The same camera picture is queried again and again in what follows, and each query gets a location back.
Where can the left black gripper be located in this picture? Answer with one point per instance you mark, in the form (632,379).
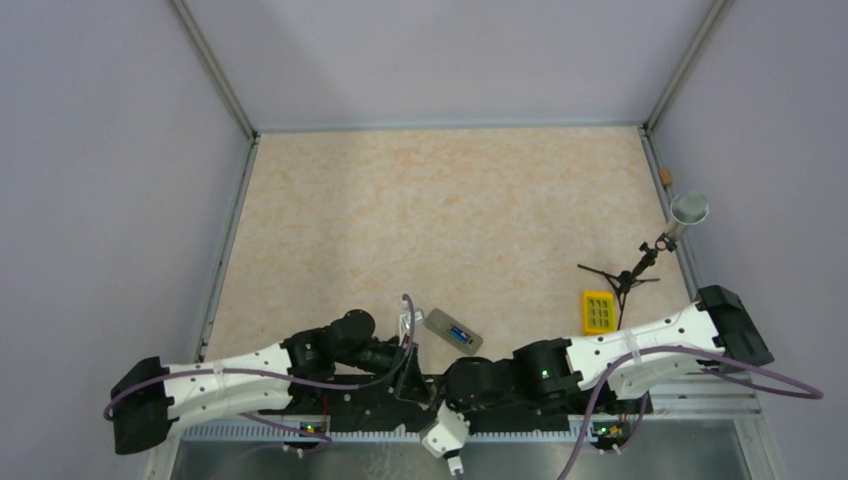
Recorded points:
(411,384)

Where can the blue AAA battery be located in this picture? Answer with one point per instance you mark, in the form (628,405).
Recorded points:
(456,332)

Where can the grey white remote control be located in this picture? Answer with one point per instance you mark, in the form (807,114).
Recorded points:
(439,322)

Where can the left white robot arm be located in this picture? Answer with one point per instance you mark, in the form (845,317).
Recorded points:
(153,401)

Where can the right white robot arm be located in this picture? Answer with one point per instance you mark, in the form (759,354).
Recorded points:
(715,330)

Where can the yellow battery cover block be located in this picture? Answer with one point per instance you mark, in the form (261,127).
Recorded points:
(598,312)

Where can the silver microphone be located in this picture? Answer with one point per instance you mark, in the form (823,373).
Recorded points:
(686,211)

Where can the small tan cork piece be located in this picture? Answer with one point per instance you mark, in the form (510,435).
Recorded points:
(666,177)

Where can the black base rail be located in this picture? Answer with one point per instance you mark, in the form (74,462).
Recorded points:
(411,411)

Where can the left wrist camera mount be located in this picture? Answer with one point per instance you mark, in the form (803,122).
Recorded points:
(407,323)

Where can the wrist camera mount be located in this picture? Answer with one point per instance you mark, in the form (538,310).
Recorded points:
(445,437)
(407,323)

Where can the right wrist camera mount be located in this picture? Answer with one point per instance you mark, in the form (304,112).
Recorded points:
(445,437)

